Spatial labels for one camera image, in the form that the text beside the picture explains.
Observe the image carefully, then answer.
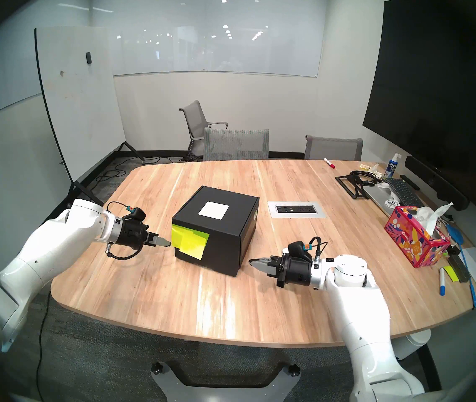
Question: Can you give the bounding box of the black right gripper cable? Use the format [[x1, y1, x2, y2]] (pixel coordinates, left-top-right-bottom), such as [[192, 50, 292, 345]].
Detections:
[[307, 237, 329, 259]]

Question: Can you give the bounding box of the black laptop stand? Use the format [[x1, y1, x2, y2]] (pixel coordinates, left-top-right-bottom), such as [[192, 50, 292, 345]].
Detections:
[[335, 174, 370, 200]]

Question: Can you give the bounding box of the red floral tissue box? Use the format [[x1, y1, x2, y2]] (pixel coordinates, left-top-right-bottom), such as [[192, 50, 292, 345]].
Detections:
[[384, 206, 451, 268]]

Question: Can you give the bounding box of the large black wall screen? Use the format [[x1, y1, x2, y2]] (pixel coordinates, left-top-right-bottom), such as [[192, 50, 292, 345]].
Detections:
[[362, 0, 476, 192]]

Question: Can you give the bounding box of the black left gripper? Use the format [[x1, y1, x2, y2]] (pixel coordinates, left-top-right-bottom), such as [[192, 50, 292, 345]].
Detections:
[[106, 207, 173, 261]]

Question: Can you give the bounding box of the coiled black cable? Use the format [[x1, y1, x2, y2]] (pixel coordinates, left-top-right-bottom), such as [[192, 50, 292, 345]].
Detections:
[[349, 170, 383, 186]]

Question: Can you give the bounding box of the pale square sticky note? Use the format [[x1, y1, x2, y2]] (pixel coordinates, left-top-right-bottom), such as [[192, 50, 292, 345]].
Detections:
[[198, 201, 230, 220]]

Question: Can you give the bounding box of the whiteboard cleaner spray bottle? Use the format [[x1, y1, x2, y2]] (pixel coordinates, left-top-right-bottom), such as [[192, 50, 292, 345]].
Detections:
[[382, 153, 402, 180]]

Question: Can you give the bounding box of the black video conference bar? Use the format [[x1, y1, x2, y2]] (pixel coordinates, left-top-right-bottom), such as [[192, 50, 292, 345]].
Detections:
[[405, 155, 470, 211]]

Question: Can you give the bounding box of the white tissue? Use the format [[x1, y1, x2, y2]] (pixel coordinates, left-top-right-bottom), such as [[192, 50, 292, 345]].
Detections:
[[414, 202, 453, 236]]

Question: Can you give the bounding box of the blue fly swatter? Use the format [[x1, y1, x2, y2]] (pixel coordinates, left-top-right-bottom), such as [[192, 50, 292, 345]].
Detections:
[[447, 223, 476, 309]]

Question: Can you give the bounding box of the silver table power panel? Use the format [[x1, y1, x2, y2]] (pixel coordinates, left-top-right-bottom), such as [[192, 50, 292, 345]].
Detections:
[[268, 201, 326, 219]]

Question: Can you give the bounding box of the gray mesh office chair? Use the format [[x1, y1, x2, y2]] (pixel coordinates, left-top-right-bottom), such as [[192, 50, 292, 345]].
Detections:
[[203, 128, 270, 162]]

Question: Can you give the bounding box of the lime green sticky note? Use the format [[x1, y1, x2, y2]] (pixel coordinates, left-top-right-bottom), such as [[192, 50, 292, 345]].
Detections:
[[171, 224, 210, 249]]

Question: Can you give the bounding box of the glass wall whiteboard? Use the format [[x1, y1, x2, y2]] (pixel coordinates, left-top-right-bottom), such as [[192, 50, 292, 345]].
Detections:
[[91, 0, 326, 78]]

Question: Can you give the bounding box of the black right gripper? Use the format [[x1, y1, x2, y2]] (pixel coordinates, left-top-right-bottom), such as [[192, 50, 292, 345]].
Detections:
[[249, 238, 327, 289]]

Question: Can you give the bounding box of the rolling whiteboard on stand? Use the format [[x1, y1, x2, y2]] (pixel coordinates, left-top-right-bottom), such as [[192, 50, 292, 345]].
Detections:
[[34, 27, 146, 206]]

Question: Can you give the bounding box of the black cardboard box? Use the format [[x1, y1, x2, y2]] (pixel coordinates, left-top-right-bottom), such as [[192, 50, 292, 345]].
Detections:
[[171, 186, 260, 277]]

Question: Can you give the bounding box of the gray office chair with armrests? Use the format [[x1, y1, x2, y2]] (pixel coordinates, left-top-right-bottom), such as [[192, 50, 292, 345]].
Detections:
[[179, 100, 228, 161]]

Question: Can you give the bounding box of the black floor cable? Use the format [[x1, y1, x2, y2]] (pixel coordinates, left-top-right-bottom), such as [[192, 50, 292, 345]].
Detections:
[[37, 156, 159, 397]]

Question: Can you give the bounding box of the gray plain-back office chair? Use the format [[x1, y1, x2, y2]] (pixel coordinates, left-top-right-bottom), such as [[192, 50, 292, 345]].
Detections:
[[304, 135, 363, 162]]

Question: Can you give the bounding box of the black keyboard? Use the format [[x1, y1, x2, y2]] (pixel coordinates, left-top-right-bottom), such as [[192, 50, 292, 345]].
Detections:
[[384, 178, 425, 208]]

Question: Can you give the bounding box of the silver laptop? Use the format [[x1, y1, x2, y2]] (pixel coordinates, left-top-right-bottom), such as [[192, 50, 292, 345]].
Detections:
[[364, 186, 404, 217]]

